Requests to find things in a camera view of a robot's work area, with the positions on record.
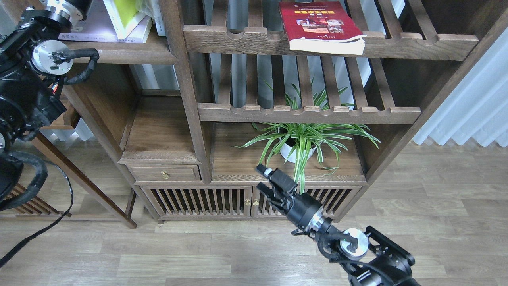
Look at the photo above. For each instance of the green spider plant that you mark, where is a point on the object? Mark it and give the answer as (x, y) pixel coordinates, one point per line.
(321, 134)

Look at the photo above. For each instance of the white object on upper shelf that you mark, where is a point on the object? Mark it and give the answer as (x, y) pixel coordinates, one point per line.
(152, 9)

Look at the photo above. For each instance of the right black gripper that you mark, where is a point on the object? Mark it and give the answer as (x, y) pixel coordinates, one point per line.
(302, 210)

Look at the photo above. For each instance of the white lavender paperback book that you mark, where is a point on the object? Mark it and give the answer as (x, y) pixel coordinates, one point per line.
(99, 28)

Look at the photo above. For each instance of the small wooden drawer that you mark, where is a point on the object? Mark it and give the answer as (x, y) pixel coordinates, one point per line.
(164, 172)

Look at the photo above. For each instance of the red paperback book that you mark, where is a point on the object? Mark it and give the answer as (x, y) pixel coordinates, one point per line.
(321, 27)

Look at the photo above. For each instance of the dark wooden bookshelf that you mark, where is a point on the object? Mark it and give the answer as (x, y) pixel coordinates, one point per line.
(189, 98)

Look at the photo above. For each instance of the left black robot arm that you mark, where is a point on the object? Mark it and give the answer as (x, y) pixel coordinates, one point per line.
(35, 66)

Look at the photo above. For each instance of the yellow green paperback book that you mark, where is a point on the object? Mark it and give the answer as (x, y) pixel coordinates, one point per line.
(124, 16)

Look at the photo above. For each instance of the right slatted cabinet door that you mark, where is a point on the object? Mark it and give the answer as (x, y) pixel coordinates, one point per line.
(333, 198)

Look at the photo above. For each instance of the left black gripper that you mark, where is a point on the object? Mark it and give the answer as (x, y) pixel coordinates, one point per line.
(72, 10)

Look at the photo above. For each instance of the white plant pot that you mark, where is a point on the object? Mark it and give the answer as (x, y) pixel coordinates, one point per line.
(294, 149)

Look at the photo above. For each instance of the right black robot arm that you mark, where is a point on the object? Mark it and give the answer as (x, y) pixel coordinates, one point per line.
(368, 257)

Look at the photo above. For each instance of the white curtain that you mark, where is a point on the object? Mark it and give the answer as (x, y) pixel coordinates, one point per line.
(477, 108)

